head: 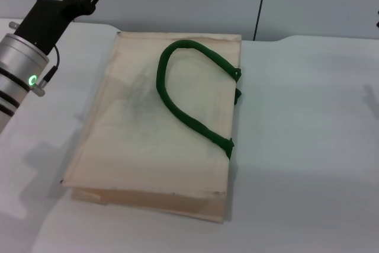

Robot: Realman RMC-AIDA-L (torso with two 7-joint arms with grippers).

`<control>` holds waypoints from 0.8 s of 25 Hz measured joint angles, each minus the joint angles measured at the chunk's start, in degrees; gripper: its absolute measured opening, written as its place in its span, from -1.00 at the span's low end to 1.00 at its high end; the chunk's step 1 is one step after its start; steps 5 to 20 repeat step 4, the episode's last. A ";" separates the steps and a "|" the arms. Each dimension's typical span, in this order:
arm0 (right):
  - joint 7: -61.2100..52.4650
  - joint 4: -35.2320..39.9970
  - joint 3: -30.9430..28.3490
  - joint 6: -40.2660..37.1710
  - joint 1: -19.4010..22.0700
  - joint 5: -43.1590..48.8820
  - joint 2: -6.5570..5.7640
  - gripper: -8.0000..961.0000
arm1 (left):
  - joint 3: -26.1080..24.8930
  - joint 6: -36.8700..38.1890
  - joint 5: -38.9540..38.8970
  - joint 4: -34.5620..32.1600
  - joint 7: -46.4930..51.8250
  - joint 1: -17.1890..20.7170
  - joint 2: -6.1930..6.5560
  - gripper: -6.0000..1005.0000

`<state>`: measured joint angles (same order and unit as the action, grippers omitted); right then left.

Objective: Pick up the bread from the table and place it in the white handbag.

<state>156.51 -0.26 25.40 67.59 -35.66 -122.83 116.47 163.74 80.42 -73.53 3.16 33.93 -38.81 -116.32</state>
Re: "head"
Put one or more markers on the black vertical wall strip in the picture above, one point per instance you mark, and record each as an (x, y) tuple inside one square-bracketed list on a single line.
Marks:
[(258, 19)]

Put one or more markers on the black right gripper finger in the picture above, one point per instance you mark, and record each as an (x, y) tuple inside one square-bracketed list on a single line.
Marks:
[(378, 25)]

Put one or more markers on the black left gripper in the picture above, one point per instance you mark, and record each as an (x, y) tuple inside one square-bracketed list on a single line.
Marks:
[(50, 16)]

